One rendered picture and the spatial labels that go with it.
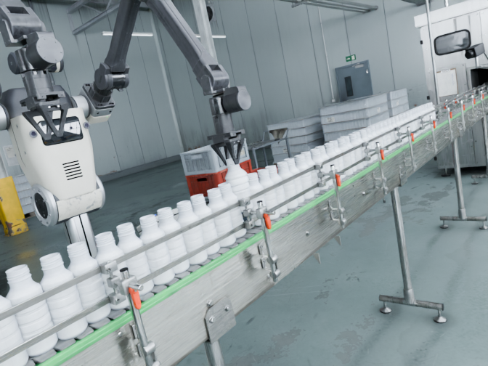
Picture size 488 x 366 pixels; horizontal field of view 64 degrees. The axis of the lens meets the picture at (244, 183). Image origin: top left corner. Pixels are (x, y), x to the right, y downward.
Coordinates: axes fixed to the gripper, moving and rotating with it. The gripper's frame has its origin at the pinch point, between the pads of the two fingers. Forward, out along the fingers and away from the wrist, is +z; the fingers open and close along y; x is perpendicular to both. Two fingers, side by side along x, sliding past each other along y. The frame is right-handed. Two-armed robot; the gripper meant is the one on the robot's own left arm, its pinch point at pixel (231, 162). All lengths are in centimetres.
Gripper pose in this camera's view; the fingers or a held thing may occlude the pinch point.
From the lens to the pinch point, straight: 118.6
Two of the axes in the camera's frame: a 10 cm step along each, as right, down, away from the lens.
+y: -7.6, 0.4, 6.5
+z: 2.0, 9.7, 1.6
